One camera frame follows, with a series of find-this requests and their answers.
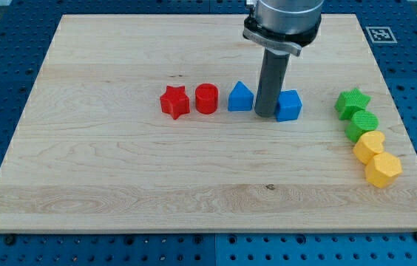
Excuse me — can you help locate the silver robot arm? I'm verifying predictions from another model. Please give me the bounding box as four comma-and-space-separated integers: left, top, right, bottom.
243, 0, 324, 57

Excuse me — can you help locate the blue cube block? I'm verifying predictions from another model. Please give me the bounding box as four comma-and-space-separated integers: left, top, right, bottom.
275, 90, 302, 122

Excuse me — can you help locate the red cylinder block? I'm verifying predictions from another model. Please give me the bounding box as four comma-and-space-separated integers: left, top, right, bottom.
195, 83, 219, 115

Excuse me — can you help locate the red star block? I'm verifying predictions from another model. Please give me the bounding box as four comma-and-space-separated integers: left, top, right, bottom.
160, 86, 190, 120

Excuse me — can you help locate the blue triangle block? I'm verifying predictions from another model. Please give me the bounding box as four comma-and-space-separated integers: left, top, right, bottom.
228, 81, 254, 112

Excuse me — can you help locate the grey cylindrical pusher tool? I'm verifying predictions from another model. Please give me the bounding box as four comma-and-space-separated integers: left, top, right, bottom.
254, 49, 290, 117

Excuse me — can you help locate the light wooden board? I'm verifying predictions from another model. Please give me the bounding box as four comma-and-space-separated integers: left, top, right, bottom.
0, 14, 417, 234

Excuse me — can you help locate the green star block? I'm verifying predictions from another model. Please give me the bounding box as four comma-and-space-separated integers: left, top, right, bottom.
334, 87, 371, 120

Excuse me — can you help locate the green cylinder block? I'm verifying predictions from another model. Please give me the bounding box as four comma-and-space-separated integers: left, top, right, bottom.
345, 110, 379, 143

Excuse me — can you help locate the yellow heart block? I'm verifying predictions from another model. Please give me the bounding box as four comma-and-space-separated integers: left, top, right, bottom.
353, 131, 385, 165

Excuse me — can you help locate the yellow hexagon block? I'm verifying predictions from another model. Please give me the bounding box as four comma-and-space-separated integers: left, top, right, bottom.
365, 152, 403, 188

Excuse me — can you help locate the white fiducial marker tag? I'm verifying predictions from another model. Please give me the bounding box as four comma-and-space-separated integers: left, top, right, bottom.
366, 26, 397, 44

